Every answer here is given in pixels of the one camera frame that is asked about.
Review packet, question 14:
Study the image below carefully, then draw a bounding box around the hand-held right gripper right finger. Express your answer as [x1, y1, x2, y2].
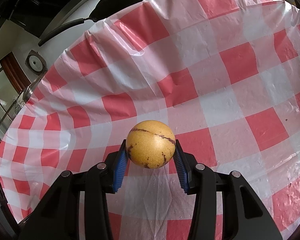
[174, 141, 283, 240]

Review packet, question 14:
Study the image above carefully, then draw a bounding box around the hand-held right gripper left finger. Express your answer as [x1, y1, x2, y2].
[18, 141, 128, 240]

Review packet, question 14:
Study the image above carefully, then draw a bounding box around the yellow passion fruit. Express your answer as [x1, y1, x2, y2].
[126, 120, 176, 169]

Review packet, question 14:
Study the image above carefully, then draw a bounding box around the red white checked tablecloth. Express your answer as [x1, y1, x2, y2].
[0, 0, 300, 240]

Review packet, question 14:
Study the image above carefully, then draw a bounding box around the metal rail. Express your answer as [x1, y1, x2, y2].
[0, 76, 43, 136]

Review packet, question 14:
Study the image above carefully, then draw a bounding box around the brown wooden door frame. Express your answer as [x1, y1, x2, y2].
[0, 52, 32, 93]

